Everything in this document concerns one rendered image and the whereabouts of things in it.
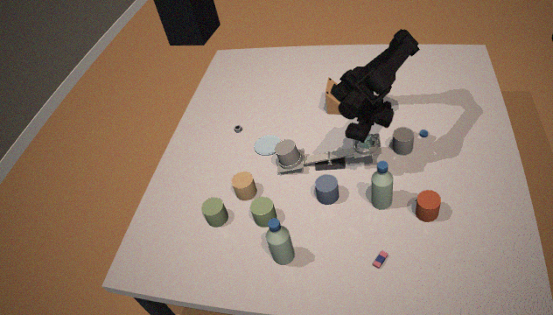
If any pink eraser with blue sleeve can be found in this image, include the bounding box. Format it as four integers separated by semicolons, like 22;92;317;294
373;250;388;269

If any dark green cylinder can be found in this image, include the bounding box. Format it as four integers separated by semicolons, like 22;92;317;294
201;197;228;228
250;197;277;228

